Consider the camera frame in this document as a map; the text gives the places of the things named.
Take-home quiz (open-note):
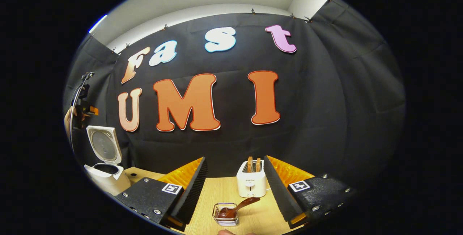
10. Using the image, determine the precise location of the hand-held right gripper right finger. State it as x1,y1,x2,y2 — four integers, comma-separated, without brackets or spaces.
263,155,357,229

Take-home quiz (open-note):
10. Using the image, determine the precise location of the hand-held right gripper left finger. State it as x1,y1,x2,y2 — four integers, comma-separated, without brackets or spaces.
115,156,208,232

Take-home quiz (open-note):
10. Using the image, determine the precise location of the brown wooden spoon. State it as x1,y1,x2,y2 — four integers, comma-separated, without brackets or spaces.
218,197,261,219

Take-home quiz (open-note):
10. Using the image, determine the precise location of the metal wire chopstick holder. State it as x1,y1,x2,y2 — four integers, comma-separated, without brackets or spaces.
212,202,240,226

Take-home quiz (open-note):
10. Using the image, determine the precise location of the white rice cooker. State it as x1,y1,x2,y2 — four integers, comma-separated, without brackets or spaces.
84,125,131,196

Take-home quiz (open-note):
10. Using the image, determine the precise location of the white toaster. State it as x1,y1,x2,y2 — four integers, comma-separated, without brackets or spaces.
236,160,267,198

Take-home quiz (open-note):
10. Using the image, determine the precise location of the black backdrop cloth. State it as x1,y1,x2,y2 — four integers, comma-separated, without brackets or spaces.
65,0,405,192

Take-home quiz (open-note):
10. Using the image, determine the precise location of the ceiling light panel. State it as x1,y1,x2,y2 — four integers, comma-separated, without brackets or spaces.
89,14,108,34

